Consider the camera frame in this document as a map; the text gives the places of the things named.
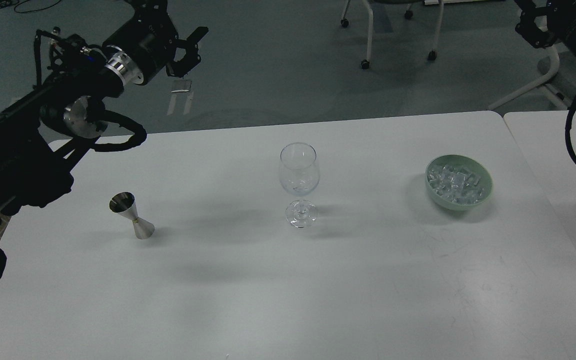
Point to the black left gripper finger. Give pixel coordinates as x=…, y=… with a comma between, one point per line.
x=191, y=58

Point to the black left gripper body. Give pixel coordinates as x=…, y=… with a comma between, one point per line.
x=144, y=45

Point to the steel double jigger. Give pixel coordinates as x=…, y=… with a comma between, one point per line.
x=124, y=204

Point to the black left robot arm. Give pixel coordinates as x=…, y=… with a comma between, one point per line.
x=47, y=132

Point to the clear wine glass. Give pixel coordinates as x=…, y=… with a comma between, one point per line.
x=299, y=175

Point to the pile of ice cubes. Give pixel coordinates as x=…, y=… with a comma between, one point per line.
x=456, y=183

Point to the green bowl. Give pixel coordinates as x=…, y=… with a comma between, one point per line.
x=473, y=165

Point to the white chair frame with casters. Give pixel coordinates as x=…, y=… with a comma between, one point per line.
x=378, y=22

